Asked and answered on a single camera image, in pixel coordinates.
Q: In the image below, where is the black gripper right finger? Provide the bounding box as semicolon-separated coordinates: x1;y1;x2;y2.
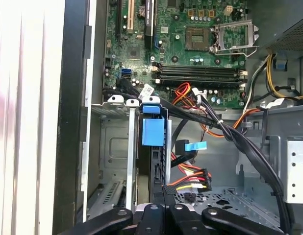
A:
169;204;286;235

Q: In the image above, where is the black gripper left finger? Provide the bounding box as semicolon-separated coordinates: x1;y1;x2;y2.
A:
59;204;165;235

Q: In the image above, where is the hard disk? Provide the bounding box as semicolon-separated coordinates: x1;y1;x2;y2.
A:
138;102;172;208

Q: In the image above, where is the metal disk bay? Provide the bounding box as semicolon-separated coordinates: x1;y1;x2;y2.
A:
86;95;172;214

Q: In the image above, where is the black RAM slot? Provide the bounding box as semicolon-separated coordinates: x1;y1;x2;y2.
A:
151;80;248;88
151;74;248;82
151;62;248;70
151;68;248;75

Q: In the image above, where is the black expansion slot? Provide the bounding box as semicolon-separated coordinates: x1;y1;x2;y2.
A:
116;0;123;43

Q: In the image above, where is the cream expansion slot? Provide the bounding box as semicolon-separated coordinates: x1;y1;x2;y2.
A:
126;0;135;34

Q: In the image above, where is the grey metal drive cage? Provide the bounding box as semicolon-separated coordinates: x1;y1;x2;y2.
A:
264;133;303;207

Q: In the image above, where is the black PC case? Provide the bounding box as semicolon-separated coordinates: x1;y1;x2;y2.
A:
52;0;303;235

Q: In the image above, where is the green motherboard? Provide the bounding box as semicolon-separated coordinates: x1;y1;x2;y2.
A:
101;0;251;111

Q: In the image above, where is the CPU socket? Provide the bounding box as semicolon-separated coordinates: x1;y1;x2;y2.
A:
184;26;211;52

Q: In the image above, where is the metal socket cover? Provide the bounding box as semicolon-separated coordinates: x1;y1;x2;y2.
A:
209;19;260;53

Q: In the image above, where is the grey power supply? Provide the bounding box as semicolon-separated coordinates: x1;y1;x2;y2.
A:
247;0;303;60

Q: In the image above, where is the red yellow disk power wire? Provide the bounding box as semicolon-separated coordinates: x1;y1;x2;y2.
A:
163;156;213;196

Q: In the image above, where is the black wire with blue tab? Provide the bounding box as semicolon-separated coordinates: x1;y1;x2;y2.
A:
171;118;208;158

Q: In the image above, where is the black cable bundle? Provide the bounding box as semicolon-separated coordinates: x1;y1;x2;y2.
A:
102;77;293;235

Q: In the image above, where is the red orange wire bundle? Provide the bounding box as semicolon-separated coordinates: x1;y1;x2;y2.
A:
172;82;193;106

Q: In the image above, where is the white black wire bundle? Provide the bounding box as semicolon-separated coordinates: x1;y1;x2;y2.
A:
241;58;268;111

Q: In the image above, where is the yellow black power wire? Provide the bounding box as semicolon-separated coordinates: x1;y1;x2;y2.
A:
265;53;303;101

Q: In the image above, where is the wire locking lever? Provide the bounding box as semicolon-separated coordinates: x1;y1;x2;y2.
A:
214;45;260;56

